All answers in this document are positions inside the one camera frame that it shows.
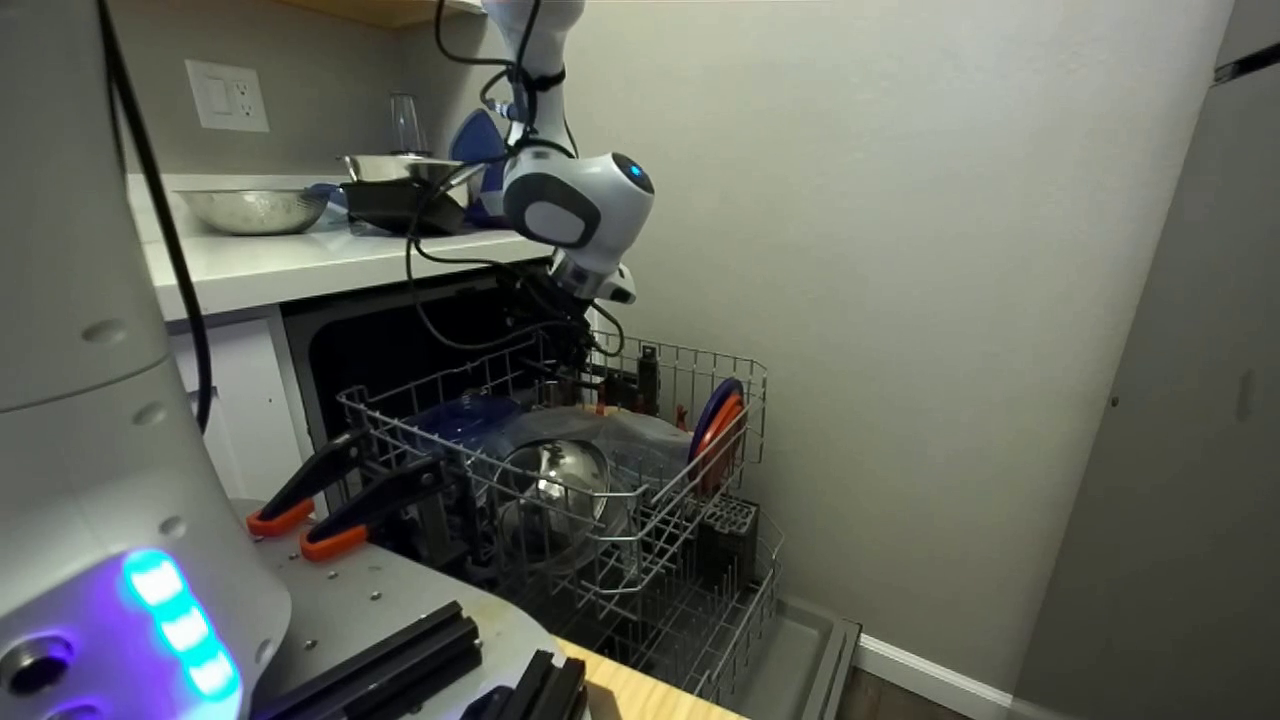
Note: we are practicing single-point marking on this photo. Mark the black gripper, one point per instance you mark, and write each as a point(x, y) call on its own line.
point(564, 317)

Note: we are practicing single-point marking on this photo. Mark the built-in dishwasher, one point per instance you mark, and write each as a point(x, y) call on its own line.
point(372, 346)

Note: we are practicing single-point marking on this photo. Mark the dark blue upright lid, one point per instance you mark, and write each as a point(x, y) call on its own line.
point(471, 141)

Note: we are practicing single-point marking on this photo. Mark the open dishwasher door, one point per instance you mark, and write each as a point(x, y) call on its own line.
point(800, 660)

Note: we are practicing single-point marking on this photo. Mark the dark cup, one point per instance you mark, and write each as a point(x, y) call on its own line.
point(644, 383)

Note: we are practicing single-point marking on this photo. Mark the stainless steel pot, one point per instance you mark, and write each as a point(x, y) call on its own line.
point(564, 480)

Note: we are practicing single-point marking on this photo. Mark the blue plate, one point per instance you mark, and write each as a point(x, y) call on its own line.
point(709, 401)

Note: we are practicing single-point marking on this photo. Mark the orange plate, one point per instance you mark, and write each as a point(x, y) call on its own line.
point(721, 432)

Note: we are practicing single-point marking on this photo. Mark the black clamp orange tip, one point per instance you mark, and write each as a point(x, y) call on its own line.
point(314, 480)
point(380, 506)

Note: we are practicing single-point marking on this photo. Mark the black cutlery basket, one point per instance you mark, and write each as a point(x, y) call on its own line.
point(730, 540)

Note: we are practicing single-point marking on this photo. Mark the black baking tray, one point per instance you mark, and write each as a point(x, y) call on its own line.
point(385, 207)

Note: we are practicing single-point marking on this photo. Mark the clear drinking glass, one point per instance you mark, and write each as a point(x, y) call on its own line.
point(407, 125)

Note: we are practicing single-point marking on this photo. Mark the short black aluminium extrusion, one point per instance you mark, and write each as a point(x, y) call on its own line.
point(543, 686)

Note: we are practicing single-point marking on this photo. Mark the white cabinet front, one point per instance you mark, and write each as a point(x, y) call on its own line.
point(253, 412)

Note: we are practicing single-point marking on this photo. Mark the white kitchen counter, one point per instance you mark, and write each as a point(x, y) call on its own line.
point(265, 271)

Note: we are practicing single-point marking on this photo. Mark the long black aluminium extrusion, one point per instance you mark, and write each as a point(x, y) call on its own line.
point(380, 660)

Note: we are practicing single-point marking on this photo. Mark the stainless steel bowl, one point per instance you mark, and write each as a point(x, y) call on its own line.
point(253, 211)

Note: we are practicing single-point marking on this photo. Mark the white baseboard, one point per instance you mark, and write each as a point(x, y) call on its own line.
point(932, 677)

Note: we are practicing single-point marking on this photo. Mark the gray metal base plate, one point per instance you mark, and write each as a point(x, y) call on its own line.
point(361, 586)

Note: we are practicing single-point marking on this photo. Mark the wooden wall shelf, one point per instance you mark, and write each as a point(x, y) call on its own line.
point(385, 11)

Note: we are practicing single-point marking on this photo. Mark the white wall outlet plate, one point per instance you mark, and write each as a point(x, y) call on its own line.
point(225, 98)

